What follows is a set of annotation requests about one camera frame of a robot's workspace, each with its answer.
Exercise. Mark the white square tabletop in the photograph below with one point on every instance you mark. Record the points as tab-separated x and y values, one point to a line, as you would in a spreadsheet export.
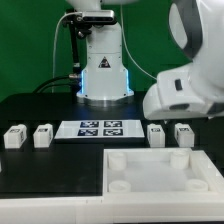
161	175

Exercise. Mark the black camera on stand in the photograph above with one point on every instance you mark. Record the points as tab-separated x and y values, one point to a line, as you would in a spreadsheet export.
82	21

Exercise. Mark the white plate with fiducial tags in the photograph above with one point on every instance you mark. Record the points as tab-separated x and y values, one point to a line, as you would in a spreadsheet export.
96	129

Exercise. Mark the white L-shaped obstacle fence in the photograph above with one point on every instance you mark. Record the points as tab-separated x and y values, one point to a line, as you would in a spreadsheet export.
69	211

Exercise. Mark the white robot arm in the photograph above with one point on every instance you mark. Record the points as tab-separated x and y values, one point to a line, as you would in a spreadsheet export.
193	90

